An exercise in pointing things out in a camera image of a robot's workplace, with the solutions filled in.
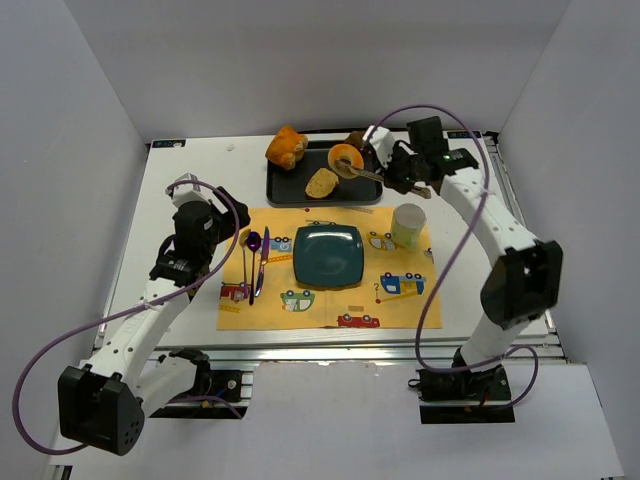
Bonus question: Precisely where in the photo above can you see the metal serving tongs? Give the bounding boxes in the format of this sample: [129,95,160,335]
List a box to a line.
[333,159,431,199]

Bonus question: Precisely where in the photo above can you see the orange glazed donut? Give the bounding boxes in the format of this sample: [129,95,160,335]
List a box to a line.
[328,143,364,179]

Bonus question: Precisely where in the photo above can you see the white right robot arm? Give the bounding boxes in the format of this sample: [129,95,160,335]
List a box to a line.
[383,116,563,374]

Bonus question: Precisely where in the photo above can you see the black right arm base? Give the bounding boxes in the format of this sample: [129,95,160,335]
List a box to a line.
[407,366,515,425]

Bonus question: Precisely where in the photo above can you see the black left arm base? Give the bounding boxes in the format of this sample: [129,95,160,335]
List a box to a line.
[150,349,253,420]

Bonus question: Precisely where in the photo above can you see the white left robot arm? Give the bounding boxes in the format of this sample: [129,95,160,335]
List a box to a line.
[57,180,250,456]

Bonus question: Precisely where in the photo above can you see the sliced bread piece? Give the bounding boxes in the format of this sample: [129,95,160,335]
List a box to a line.
[305,168,340,199]

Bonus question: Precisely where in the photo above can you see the orange bread roll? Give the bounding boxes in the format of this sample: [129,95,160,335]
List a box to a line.
[265,125,309,170]

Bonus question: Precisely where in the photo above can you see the light green mug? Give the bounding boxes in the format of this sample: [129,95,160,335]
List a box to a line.
[390,203,426,249]

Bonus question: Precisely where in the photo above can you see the brown chocolate croissant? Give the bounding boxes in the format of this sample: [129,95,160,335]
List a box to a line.
[344,130,367,151]

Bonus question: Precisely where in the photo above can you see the gold spoon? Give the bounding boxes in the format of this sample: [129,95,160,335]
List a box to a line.
[240,228,251,299]

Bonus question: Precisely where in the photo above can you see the purple spoon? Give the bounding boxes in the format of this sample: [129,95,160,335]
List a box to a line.
[246,230,262,306]

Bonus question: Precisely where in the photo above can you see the yellow car-print placemat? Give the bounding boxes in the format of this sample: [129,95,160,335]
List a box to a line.
[217,207,437,331]

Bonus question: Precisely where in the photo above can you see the iridescent table knife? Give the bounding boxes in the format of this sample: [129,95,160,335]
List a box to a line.
[255,227,270,297]

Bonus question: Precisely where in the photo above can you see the teal square plate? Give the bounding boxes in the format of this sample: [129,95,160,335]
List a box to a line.
[293,224,364,289]

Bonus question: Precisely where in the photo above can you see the black baking tray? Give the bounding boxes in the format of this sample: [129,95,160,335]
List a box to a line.
[266,140,382,208]

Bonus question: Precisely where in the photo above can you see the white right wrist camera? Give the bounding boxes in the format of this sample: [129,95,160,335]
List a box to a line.
[363,125,395,169]

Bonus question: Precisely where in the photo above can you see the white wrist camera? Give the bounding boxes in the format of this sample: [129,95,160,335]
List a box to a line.
[165,173,209,210]
[363,125,395,169]

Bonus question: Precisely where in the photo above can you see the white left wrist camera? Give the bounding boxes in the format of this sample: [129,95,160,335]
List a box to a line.
[165,173,209,210]

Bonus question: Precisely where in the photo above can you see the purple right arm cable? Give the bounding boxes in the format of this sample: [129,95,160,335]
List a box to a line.
[365,103,540,413]

